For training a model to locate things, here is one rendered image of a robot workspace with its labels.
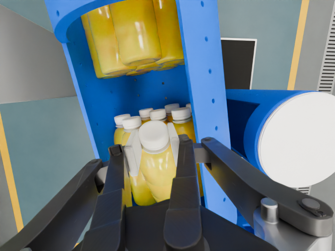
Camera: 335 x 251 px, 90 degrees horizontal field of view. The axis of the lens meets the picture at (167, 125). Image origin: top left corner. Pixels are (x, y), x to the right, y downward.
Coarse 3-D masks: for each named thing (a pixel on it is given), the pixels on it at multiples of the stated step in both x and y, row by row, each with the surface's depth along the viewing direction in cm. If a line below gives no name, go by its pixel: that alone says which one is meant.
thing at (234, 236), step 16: (128, 208) 8; (144, 208) 8; (160, 208) 7; (128, 224) 7; (144, 224) 7; (160, 224) 7; (208, 224) 6; (224, 224) 6; (128, 240) 6; (144, 240) 6; (160, 240) 6; (208, 240) 6; (224, 240) 6; (240, 240) 5; (256, 240) 5
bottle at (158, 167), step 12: (168, 144) 22; (144, 156) 23; (156, 156) 22; (168, 156) 22; (144, 168) 23; (156, 168) 22; (168, 168) 23; (156, 180) 24; (168, 180) 25; (156, 192) 28; (168, 192) 27
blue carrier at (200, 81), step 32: (64, 0) 20; (96, 0) 19; (192, 0) 21; (64, 32) 26; (192, 32) 21; (192, 64) 22; (96, 96) 38; (128, 96) 46; (160, 96) 48; (192, 96) 22; (224, 96) 28; (96, 128) 36; (224, 128) 28
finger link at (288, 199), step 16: (208, 144) 13; (224, 160) 10; (240, 160) 10; (224, 176) 10; (240, 176) 8; (256, 176) 8; (224, 192) 11; (240, 192) 9; (256, 192) 7; (272, 192) 7; (288, 192) 7; (240, 208) 9; (256, 208) 8; (288, 208) 6; (304, 208) 6; (320, 208) 6; (304, 224) 6; (320, 224) 6
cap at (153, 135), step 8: (144, 128) 22; (152, 128) 22; (160, 128) 21; (144, 136) 21; (152, 136) 21; (160, 136) 20; (168, 136) 22; (144, 144) 21; (152, 144) 20; (160, 144) 21
